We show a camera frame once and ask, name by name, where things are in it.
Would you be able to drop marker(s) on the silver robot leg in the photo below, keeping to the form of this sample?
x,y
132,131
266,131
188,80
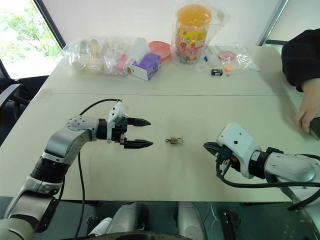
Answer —
x,y
191,220
127,217

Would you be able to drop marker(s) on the black office chair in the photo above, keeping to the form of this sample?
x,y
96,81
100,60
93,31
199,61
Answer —
x,y
15,95

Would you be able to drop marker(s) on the candy jar with orange lid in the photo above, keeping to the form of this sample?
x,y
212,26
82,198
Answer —
x,y
192,35

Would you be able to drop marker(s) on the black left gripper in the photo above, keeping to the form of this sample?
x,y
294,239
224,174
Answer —
x,y
119,130

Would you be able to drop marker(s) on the clear bag of small toys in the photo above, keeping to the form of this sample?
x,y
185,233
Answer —
x,y
100,56

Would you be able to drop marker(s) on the grey device under hand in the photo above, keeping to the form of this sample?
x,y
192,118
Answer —
x,y
315,130

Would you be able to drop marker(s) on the person's forearm in black sleeve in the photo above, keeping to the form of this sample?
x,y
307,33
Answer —
x,y
300,57

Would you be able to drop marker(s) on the purple white tissue box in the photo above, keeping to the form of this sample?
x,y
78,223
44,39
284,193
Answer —
x,y
146,67

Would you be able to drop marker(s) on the black window frame bar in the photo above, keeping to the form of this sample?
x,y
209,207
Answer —
x,y
50,22

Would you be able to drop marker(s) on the small orange block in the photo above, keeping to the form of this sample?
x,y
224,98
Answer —
x,y
229,67

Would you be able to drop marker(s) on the small blue clip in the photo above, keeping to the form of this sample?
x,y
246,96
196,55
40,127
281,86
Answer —
x,y
206,58

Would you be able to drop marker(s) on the candy jar in bag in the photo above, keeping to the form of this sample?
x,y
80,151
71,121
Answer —
x,y
217,22

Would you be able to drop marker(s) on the clear bag with pink items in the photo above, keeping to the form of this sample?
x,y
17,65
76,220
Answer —
x,y
232,56

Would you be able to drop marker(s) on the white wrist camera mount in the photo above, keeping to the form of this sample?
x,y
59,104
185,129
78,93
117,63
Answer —
x,y
237,140
117,110

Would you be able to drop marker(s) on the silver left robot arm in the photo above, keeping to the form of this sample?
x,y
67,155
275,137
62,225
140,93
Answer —
x,y
62,142

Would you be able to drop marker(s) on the person's bare hand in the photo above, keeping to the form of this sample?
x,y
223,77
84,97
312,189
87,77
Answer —
x,y
310,110

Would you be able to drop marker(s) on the grey window frame bar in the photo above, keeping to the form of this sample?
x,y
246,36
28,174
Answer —
x,y
273,22

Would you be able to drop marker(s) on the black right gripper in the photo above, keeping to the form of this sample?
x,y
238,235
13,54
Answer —
x,y
226,160

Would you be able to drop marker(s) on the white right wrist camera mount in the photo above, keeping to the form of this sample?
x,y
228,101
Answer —
x,y
237,140

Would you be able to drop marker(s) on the small black box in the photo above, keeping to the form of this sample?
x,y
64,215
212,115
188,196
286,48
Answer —
x,y
216,72

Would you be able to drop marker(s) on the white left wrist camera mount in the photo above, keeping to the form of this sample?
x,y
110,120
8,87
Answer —
x,y
117,110

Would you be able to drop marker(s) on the black metal bracket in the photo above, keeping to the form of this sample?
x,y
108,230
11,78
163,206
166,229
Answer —
x,y
232,225

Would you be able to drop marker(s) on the small brass padlock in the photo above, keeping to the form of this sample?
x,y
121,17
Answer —
x,y
177,140

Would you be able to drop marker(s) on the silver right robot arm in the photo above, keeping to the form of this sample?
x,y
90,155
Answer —
x,y
287,165

